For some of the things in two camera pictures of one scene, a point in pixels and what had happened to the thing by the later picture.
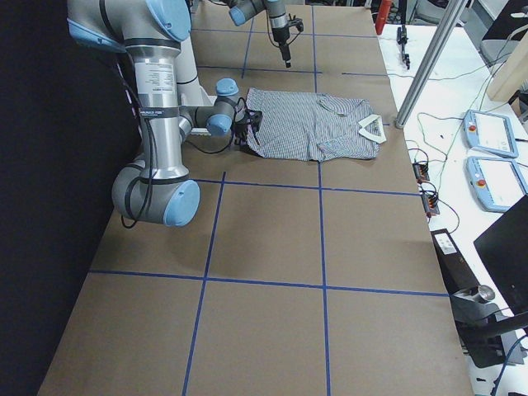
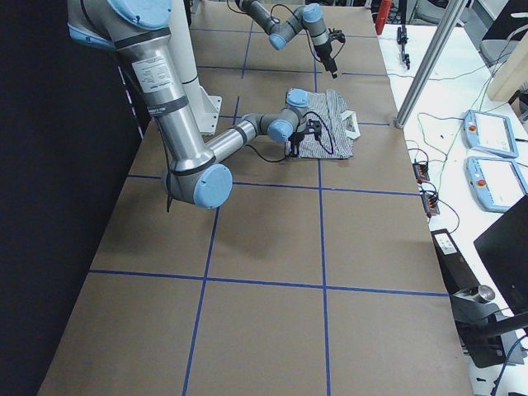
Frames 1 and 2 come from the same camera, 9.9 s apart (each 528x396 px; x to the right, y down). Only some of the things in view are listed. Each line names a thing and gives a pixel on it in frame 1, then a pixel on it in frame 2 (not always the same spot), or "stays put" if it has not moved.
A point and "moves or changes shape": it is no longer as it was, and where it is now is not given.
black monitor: x=503 y=249 stays put
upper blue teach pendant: x=490 y=133 stays put
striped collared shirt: x=304 y=126 moves or changes shape
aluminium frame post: x=430 y=67 stays put
